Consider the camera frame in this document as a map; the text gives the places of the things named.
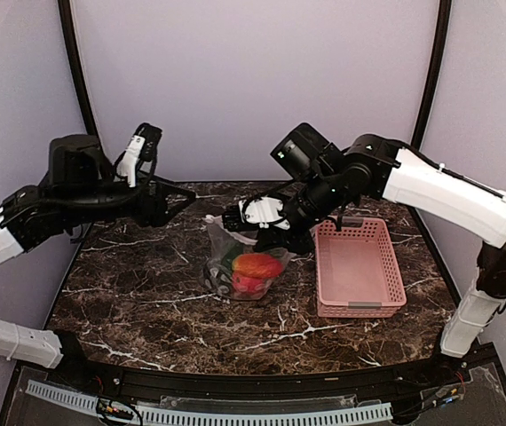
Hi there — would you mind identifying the red orange mango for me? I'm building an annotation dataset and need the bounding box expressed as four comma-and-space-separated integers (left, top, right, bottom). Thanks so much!
233, 253, 284, 279

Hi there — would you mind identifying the green lime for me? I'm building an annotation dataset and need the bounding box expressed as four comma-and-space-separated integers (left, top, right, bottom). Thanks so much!
220, 245, 253, 271

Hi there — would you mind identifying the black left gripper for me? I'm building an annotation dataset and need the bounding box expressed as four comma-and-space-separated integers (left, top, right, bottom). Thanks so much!
67, 168, 200, 227

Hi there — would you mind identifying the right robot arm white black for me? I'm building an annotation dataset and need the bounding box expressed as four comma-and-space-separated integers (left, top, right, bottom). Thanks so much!
241, 122, 506, 385

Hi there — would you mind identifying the right black frame post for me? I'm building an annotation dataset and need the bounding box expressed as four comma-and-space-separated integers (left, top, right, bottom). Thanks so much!
410, 0, 453, 149

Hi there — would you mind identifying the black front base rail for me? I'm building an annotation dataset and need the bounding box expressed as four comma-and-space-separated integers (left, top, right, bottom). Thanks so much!
0, 344, 506, 425

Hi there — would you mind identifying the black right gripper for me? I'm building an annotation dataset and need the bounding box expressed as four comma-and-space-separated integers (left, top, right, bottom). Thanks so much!
252, 168, 345, 255

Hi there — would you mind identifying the white slotted cable duct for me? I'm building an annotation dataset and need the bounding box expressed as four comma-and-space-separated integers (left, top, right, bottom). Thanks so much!
26, 380, 392, 425

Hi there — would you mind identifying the left black frame post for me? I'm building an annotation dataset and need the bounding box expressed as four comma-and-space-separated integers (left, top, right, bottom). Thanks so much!
57, 0, 115, 190

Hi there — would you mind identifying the pink perforated plastic basket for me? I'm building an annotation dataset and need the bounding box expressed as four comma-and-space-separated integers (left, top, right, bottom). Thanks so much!
314, 217, 407, 319

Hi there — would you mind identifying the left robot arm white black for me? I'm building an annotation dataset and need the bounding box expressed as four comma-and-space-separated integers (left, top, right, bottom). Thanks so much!
0, 123, 196, 387

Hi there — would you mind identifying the black frame post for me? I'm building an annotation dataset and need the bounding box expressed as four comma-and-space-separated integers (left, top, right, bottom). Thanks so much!
410, 0, 453, 149
57, 0, 115, 190

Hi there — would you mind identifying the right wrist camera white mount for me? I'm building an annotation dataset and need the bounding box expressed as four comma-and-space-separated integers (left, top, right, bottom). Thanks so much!
222, 196, 290, 232

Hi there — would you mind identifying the clear zip top bag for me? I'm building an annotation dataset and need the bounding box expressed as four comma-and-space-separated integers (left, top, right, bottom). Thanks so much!
201, 215, 295, 301

